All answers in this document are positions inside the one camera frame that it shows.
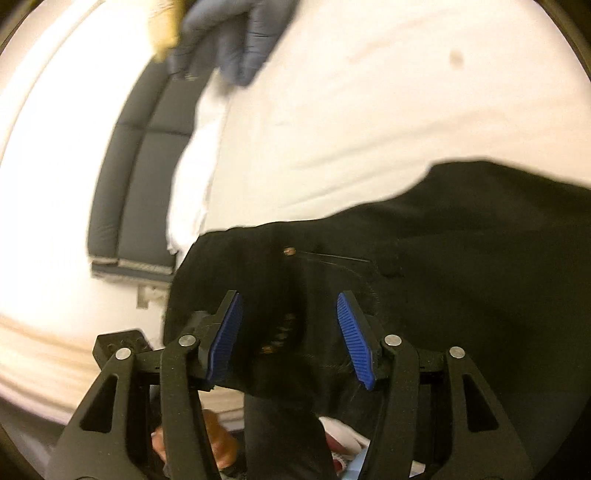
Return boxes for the black jeans pants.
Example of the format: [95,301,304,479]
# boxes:
[163,160,590,479]

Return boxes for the person's right hand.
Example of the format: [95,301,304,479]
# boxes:
[151,409,238,471]

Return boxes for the grey padded headboard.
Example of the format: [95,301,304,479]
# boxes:
[87,61,209,284]

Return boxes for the white pillow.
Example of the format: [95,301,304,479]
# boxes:
[166,71,235,263]

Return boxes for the white bed sheet mattress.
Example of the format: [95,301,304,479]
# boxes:
[1,1,590,423]

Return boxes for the blue folded duvet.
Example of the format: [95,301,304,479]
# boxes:
[166,0,298,87]

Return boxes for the yellow cushion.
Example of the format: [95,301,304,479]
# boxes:
[147,0,186,63]

